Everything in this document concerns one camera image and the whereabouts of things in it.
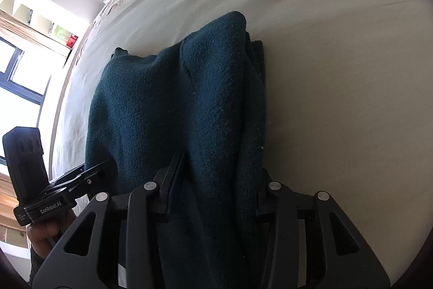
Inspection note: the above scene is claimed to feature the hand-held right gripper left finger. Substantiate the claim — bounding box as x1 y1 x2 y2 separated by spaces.
32 150 186 289

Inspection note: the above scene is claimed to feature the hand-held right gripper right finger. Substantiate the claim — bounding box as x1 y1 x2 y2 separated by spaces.
255 169 391 289

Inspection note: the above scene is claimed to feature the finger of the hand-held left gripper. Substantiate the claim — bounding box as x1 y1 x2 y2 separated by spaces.
50 164 86 189
66 158 117 206

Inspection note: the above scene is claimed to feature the dark teal towel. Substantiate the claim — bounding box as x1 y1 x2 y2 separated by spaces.
84 11 271 289

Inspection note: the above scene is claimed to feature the person's left forearm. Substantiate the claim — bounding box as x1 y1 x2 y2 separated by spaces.
29 246 50 284

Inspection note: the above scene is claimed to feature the person's left hand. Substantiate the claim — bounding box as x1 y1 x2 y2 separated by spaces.
27 210 75 258

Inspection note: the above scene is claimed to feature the dark framed window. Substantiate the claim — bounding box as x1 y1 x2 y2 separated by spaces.
0 37 52 106

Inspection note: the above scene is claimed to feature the wooden window blind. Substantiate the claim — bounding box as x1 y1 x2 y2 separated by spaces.
0 9 72 58

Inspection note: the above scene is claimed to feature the bed with white sheet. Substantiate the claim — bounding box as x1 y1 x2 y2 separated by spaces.
51 0 433 279

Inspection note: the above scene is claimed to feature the white wall shelf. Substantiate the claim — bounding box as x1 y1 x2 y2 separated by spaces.
0 0 79 47

